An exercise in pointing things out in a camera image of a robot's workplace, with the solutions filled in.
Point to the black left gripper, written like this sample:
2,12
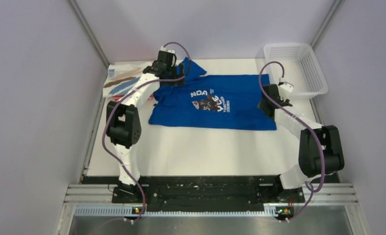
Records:
173,67

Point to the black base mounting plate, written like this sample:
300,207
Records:
202,194

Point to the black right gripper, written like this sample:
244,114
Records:
261,104

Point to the white slotted cable duct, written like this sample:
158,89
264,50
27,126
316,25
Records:
128,211

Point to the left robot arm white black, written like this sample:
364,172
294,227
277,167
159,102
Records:
123,125

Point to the white plastic basket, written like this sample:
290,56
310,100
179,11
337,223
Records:
302,68

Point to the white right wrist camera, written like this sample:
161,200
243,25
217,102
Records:
285,89

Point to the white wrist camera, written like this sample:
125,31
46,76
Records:
167,50
285,89

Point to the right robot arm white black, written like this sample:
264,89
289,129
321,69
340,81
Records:
320,151

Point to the blue t shirt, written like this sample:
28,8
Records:
212,101

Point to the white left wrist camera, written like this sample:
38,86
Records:
167,50

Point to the white striped folded t shirt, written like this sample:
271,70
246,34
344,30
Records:
121,77

